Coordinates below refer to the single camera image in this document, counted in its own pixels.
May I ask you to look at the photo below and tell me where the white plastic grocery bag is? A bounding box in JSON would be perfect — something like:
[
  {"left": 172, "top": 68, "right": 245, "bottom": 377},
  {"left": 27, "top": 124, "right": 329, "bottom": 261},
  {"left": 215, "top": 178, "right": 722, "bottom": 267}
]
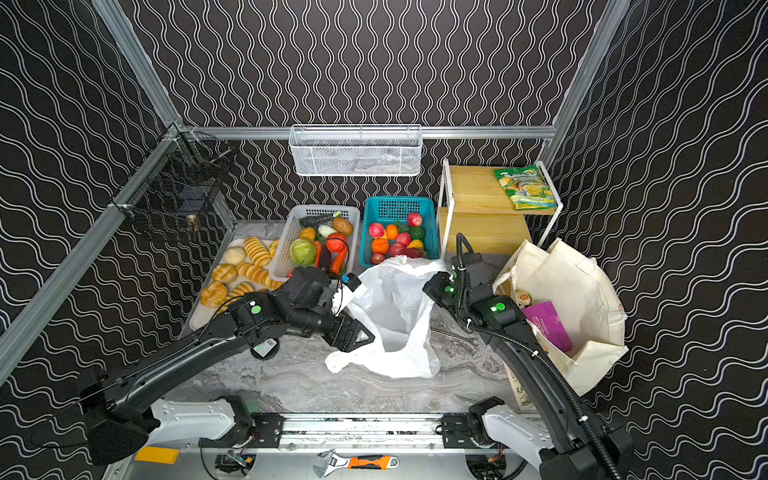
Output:
[{"left": 325, "top": 256, "right": 447, "bottom": 379}]

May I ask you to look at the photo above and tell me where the green cabbage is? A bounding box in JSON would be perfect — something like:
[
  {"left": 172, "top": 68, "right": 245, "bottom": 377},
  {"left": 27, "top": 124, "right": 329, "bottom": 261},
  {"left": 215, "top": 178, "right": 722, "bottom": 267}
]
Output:
[{"left": 289, "top": 238, "right": 317, "bottom": 268}]

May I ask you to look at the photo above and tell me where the red tomato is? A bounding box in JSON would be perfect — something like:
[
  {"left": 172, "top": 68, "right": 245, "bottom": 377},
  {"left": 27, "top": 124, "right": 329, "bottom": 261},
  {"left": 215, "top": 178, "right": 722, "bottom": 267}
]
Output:
[{"left": 325, "top": 233, "right": 348, "bottom": 254}]

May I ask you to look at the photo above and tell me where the purple snack bag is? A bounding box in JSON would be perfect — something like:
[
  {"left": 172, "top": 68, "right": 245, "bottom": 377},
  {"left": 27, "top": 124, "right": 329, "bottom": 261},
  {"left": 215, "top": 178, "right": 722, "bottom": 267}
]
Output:
[{"left": 523, "top": 301, "right": 573, "bottom": 352}]

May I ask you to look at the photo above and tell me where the cream canvas tote bag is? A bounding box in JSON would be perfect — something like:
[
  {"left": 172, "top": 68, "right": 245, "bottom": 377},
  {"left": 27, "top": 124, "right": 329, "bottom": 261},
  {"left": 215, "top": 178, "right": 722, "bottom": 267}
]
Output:
[{"left": 493, "top": 239, "right": 628, "bottom": 395}]

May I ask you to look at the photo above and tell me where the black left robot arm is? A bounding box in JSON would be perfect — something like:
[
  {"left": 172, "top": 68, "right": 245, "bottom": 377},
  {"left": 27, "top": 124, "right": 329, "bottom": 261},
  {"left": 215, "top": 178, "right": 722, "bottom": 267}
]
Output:
[{"left": 78, "top": 267, "right": 375, "bottom": 466}]

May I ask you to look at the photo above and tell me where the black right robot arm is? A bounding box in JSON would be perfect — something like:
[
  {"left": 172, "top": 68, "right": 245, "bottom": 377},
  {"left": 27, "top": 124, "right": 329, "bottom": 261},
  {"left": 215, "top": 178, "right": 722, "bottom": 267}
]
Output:
[{"left": 423, "top": 234, "right": 632, "bottom": 479}]

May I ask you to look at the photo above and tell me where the pink dragon fruit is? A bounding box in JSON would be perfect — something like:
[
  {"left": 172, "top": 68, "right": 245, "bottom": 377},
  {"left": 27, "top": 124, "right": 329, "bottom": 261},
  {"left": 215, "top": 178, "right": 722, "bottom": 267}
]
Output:
[{"left": 396, "top": 248, "right": 426, "bottom": 259}]

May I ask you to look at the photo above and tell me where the green avocado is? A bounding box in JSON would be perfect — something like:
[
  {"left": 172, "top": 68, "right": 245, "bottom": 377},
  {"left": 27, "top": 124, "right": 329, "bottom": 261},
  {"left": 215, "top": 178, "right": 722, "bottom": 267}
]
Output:
[{"left": 408, "top": 226, "right": 426, "bottom": 241}]

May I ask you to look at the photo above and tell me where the orange carrot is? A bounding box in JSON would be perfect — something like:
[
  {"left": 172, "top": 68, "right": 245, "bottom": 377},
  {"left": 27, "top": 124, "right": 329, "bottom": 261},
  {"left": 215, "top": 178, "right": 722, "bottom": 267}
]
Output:
[{"left": 329, "top": 250, "right": 348, "bottom": 276}]

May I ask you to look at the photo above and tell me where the orange fruit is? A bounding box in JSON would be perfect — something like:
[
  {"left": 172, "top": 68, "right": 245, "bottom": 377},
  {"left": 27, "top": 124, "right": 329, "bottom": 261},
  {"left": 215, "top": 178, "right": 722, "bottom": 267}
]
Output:
[{"left": 371, "top": 238, "right": 390, "bottom": 255}]

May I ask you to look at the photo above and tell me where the small tangerine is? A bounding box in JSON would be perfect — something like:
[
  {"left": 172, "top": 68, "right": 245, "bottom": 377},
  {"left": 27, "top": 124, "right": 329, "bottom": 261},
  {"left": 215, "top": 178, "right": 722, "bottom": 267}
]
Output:
[{"left": 385, "top": 224, "right": 399, "bottom": 240}]

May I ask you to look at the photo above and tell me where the round black label disc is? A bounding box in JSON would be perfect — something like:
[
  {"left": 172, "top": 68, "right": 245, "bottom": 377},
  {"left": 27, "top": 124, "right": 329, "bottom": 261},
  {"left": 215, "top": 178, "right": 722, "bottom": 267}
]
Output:
[{"left": 250, "top": 338, "right": 280, "bottom": 361}]

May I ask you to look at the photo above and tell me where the white plastic vegetable basket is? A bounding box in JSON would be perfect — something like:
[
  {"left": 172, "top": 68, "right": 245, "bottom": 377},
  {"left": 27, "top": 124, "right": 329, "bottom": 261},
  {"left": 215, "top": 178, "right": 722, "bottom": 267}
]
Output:
[{"left": 268, "top": 204, "right": 361, "bottom": 282}]

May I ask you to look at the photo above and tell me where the red apple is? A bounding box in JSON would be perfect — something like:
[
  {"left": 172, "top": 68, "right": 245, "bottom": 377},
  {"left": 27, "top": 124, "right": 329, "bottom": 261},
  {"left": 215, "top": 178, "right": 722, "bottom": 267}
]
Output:
[{"left": 368, "top": 222, "right": 387, "bottom": 239}]

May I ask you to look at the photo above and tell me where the white two-tier shelf rack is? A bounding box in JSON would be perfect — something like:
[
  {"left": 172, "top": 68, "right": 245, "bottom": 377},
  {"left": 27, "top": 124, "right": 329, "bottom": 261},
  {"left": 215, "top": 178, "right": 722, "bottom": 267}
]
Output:
[{"left": 436, "top": 161, "right": 563, "bottom": 257}]

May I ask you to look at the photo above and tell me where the teal plastic fruit basket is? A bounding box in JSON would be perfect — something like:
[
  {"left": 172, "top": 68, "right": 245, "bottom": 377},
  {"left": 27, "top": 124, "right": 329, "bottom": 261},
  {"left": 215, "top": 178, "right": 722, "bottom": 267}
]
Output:
[{"left": 359, "top": 196, "right": 440, "bottom": 269}]

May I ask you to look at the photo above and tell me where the white radish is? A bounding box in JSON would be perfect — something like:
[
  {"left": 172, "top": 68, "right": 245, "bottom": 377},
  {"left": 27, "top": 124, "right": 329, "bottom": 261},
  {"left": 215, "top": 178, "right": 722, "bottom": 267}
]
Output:
[{"left": 317, "top": 225, "right": 337, "bottom": 238}]

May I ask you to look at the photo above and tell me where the brown potato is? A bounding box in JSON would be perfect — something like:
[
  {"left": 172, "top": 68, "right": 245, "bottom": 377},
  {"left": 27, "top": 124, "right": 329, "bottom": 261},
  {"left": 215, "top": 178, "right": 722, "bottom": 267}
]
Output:
[{"left": 332, "top": 216, "right": 354, "bottom": 237}]

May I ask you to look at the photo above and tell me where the dark green cucumber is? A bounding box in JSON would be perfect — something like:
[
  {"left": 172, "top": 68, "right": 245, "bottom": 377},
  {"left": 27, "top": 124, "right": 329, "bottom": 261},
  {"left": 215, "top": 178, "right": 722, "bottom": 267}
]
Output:
[{"left": 299, "top": 211, "right": 341, "bottom": 228}]

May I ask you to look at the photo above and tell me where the bread tray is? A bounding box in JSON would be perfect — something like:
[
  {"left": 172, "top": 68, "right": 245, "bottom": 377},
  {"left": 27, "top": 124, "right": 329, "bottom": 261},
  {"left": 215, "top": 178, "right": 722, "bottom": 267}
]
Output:
[{"left": 188, "top": 238, "right": 282, "bottom": 331}]

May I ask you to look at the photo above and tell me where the green yellow snack bag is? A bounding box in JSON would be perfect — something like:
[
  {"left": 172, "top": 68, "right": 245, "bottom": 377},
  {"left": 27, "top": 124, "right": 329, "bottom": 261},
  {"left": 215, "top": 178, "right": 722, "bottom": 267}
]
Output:
[{"left": 494, "top": 165, "right": 557, "bottom": 211}]

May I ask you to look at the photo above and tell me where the round bread bun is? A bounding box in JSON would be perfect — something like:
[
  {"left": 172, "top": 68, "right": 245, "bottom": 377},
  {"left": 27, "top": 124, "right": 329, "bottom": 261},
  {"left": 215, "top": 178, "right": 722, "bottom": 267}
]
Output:
[{"left": 200, "top": 281, "right": 229, "bottom": 309}]

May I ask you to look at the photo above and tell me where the adjustable wrench orange handle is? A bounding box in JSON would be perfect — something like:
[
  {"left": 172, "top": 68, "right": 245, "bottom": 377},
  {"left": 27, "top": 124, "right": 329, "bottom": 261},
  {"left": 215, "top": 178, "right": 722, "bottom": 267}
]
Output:
[{"left": 313, "top": 450, "right": 400, "bottom": 478}]

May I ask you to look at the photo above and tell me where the white wire wall basket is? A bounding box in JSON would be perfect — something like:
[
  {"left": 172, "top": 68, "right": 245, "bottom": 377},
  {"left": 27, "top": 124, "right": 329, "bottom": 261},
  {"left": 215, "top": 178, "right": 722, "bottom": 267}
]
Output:
[{"left": 289, "top": 124, "right": 423, "bottom": 177}]

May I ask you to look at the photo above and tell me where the black wire wall basket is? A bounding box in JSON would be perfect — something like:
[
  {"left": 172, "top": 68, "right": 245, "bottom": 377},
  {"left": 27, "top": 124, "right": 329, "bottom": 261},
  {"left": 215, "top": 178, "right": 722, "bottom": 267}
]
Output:
[{"left": 120, "top": 132, "right": 234, "bottom": 243}]

